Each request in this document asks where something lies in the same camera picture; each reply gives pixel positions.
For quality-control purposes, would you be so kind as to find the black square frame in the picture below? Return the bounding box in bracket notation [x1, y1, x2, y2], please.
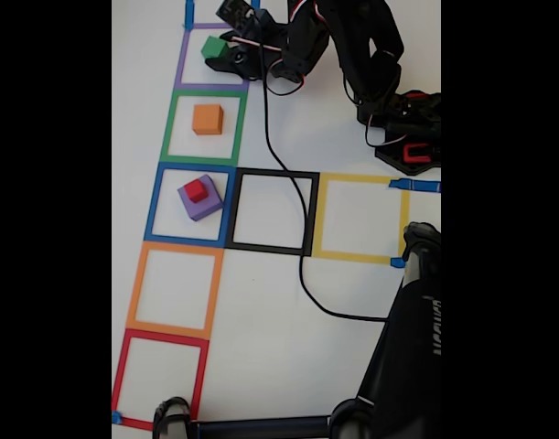
[223, 166, 320, 257]

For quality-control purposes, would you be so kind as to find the yellow square frame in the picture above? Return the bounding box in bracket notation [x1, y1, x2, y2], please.
[311, 172, 411, 265]

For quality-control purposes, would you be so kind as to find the green square frame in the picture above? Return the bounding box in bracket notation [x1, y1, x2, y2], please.
[158, 89, 248, 168]

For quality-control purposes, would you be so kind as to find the small red cube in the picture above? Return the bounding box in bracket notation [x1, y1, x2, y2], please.
[183, 178, 209, 204]

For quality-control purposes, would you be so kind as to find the purple square frame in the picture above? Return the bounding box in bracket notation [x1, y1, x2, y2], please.
[173, 21, 253, 91]

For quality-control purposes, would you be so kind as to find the blue square frame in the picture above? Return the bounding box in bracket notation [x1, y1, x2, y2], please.
[144, 162, 238, 248]

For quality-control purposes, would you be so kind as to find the black camera tripod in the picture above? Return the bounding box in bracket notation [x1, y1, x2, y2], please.
[151, 221, 442, 439]

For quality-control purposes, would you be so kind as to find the black camera cable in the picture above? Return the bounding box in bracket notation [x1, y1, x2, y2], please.
[259, 40, 392, 322]

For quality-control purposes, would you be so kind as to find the black gripper camera board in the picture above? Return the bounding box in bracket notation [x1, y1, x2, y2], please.
[216, 0, 263, 32]

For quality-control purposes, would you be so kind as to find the purple cube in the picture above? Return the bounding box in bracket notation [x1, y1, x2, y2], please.
[177, 173, 225, 223]

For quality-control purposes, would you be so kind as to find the orange square frame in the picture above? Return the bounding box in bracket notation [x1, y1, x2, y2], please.
[125, 241, 225, 340]

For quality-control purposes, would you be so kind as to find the green cube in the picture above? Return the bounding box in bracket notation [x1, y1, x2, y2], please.
[200, 36, 229, 60]

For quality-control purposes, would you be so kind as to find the orange cube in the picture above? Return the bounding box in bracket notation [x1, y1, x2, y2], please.
[191, 103, 224, 136]

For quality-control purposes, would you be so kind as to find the red square frame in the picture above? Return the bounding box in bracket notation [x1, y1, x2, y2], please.
[112, 327, 210, 432]

